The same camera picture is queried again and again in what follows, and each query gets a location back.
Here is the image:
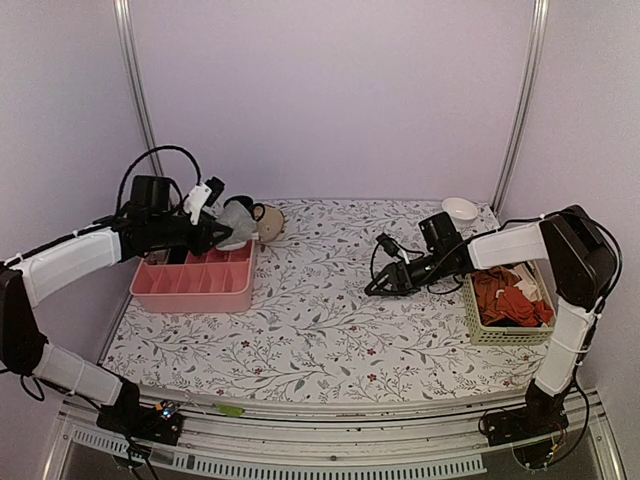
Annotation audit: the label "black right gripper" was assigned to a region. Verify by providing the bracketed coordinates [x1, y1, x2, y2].
[366, 249, 449, 296]

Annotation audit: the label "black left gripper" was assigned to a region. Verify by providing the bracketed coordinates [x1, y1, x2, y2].
[149, 210, 233, 256]

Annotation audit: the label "grey boxer underwear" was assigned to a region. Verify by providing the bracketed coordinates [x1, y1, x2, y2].
[216, 200, 258, 251]

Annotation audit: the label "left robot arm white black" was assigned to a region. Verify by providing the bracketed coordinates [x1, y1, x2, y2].
[1, 175, 232, 434]

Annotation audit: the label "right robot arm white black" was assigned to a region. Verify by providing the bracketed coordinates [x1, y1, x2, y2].
[364, 205, 622, 436]

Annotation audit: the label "black rolled garment in organizer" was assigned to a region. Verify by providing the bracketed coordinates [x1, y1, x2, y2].
[166, 248, 189, 265]

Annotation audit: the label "dark blue mug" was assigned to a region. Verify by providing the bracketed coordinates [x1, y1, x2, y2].
[223, 195, 266, 222]

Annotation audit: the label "pink divided organizer box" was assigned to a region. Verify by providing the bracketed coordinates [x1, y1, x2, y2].
[130, 241, 256, 313]

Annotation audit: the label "beige plush toy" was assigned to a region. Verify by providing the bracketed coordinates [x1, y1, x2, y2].
[252, 203, 285, 243]

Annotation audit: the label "white bowl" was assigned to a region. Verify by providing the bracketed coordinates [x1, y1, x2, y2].
[441, 197, 479, 227]

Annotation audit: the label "orange clothes in basket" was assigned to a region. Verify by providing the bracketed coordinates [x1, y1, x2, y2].
[471, 266, 554, 328]

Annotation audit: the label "floral tablecloth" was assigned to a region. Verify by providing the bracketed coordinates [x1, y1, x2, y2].
[103, 199, 546, 404]

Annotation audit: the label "pale green plastic basket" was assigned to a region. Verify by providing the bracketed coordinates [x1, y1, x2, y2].
[462, 263, 556, 346]

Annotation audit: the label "green tape scrap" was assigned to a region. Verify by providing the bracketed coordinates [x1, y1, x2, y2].
[214, 403, 245, 418]

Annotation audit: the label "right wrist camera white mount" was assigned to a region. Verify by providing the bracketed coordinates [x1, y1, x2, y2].
[376, 233, 410, 264]

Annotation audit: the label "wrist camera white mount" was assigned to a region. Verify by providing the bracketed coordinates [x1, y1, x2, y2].
[376, 233, 410, 264]
[182, 177, 225, 225]

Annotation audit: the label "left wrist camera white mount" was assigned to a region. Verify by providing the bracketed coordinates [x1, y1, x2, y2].
[182, 177, 225, 225]

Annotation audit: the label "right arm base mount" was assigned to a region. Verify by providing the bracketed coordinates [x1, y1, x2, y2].
[478, 402, 569, 446]

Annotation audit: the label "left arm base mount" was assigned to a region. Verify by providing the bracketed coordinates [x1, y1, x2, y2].
[96, 399, 185, 446]

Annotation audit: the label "left aluminium frame post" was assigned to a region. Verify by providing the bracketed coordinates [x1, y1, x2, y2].
[113, 0, 156, 150]

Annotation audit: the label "aluminium frame post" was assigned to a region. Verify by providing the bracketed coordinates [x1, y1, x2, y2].
[491, 0, 550, 215]
[113, 0, 156, 150]

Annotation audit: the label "right aluminium frame post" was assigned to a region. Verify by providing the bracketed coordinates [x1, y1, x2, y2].
[491, 0, 550, 215]

